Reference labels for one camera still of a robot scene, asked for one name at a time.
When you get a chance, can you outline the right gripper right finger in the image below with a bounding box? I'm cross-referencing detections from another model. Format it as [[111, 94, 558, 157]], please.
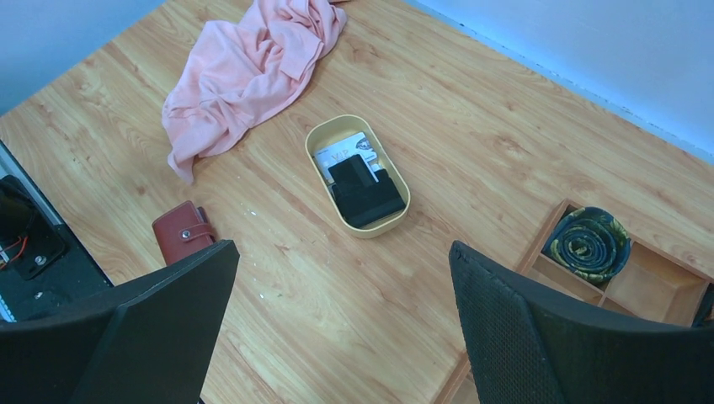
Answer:
[[449, 241, 713, 403]]

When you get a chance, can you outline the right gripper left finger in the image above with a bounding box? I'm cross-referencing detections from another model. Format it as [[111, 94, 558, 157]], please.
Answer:
[[1, 240, 240, 403]]

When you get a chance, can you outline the red leather card holder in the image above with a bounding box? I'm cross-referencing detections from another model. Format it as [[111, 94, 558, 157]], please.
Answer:
[[152, 201, 216, 265]]

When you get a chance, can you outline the black credit card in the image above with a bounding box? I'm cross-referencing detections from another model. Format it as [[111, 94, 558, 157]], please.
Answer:
[[329, 156, 406, 228]]

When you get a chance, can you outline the yellow oval tray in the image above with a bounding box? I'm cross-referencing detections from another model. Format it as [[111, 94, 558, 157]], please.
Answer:
[[305, 114, 411, 238]]

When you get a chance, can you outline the white VIP card in tray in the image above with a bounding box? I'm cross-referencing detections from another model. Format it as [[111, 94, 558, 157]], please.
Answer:
[[313, 131, 382, 184]]

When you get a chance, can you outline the black green round cap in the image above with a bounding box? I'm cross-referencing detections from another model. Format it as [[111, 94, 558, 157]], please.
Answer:
[[541, 206, 631, 285]]

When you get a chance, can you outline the pink cloth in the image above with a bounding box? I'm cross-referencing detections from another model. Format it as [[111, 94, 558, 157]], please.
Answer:
[[162, 1, 348, 183]]

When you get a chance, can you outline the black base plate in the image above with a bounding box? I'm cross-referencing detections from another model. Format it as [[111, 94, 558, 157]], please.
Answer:
[[1, 145, 113, 323]]

